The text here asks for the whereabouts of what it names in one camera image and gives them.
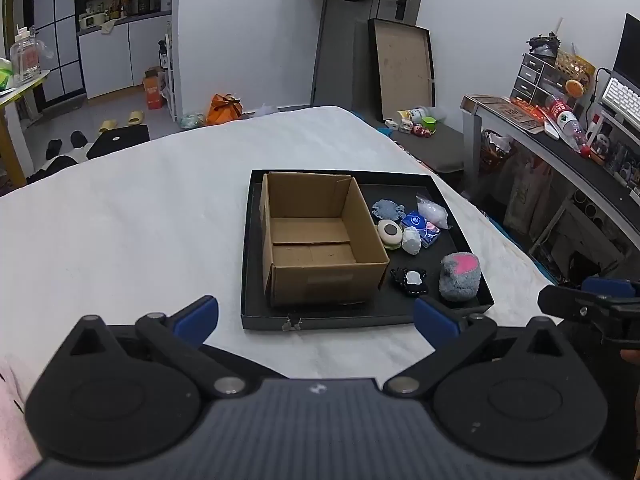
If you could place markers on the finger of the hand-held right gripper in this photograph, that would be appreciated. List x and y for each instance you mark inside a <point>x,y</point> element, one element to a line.
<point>565,302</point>
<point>607,286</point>

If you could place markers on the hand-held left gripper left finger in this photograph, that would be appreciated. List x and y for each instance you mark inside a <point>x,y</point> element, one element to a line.
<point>197,316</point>

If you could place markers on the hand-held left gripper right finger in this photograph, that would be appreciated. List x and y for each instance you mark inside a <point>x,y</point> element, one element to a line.
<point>434,321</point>

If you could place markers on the black pouch with white patch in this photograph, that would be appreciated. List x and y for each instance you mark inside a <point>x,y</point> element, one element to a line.
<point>411,282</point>

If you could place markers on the grey plush with pink heart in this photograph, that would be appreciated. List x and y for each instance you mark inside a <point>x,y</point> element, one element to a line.
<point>460,280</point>

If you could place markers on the white soft wad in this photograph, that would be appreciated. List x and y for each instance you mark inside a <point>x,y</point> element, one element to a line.
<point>412,241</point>

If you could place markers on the blue tissue pack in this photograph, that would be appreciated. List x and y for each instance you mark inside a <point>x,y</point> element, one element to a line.
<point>419,222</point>

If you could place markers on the brown cardboard box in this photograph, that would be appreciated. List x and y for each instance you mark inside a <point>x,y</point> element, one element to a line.
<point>310,280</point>

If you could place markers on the black shallow tray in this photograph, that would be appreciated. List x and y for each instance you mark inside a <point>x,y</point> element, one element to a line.
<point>395,195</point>

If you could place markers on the round white plush black spot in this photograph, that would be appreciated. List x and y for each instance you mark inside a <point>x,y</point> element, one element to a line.
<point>390,233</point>

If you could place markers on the clear bag of white filling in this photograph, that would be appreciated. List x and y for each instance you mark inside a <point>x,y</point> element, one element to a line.
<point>433,214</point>

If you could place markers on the blue-grey knitted piece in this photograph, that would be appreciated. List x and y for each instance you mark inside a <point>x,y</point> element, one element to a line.
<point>389,209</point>

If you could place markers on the bags under desk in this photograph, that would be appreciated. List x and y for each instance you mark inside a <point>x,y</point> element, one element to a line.
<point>520,185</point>

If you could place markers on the black desk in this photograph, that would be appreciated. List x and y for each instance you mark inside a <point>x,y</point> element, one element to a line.
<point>560,152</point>

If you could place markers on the panda figurine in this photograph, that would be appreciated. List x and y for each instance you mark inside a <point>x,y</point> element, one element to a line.
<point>601,142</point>

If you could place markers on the grey bench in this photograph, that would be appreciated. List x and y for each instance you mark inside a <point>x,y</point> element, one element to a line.
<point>435,152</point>

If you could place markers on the plastic water bottle red label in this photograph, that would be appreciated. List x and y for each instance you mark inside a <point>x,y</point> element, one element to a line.
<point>567,121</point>

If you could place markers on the white keyboard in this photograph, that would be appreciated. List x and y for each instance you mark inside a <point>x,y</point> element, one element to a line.
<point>622,97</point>

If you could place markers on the red toy figures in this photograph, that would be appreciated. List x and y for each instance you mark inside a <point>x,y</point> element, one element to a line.
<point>422,131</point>

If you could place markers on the black laptop bag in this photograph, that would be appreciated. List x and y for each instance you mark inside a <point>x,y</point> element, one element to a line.
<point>120,141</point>

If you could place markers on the teal plastic bag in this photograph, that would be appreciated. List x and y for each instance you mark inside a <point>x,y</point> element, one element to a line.
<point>192,121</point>

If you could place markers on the green cup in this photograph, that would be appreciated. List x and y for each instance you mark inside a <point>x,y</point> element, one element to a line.
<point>428,122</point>

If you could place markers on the brown cardboard sheets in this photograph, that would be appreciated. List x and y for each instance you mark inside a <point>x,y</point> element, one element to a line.
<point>505,112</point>

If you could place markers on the small white box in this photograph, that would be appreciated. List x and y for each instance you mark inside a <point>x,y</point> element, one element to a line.
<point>391,125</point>

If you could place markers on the orange round toy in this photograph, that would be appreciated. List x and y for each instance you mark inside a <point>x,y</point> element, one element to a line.
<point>574,87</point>

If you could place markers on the white snack cup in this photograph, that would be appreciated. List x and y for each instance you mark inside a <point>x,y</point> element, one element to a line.
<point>412,116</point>

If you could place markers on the yellow slipper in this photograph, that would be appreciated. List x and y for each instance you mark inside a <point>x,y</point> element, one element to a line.
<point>136,119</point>
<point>107,126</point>

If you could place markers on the black cloth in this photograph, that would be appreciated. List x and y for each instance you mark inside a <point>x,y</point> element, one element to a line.
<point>52,169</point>

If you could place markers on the orange bag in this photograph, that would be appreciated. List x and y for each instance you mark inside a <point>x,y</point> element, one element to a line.
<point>225,110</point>

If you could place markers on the pink fleece garment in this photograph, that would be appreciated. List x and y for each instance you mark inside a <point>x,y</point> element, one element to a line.
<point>15,420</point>

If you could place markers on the black shoe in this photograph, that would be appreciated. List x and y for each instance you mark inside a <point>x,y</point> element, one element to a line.
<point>78,139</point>
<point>54,149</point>

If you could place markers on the grey drawer organizer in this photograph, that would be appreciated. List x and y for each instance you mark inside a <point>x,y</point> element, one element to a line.
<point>537,82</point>

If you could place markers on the woven basket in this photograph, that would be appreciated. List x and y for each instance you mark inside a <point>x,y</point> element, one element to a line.
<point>575,66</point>

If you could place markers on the orange cardboard box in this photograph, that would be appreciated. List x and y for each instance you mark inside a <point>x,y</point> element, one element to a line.
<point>154,91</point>

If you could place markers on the black monitor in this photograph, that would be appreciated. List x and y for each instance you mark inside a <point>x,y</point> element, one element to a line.
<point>630,50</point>

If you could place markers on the white narrow rack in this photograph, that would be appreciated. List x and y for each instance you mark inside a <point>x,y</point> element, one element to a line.
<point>170,70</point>

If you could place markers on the black model figure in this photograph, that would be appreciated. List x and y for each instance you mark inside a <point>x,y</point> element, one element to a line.
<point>544,44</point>

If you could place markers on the black framed brown board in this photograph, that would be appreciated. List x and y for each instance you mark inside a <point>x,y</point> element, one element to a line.
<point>402,70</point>

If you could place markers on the yellow wooden table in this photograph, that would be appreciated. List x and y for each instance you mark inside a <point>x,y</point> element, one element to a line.
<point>12,132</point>

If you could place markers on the white cabinet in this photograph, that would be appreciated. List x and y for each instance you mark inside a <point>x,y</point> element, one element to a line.
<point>107,57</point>

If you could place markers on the grey leaning panel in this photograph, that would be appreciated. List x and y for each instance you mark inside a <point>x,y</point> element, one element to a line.
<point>337,60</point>

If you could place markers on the green packet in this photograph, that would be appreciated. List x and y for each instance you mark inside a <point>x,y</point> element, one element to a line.
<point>5,76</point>

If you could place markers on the glass jar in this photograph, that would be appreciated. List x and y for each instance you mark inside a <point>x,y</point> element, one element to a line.
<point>27,57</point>

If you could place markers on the black framed glass partition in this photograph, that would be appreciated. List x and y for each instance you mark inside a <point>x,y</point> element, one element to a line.
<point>60,35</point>

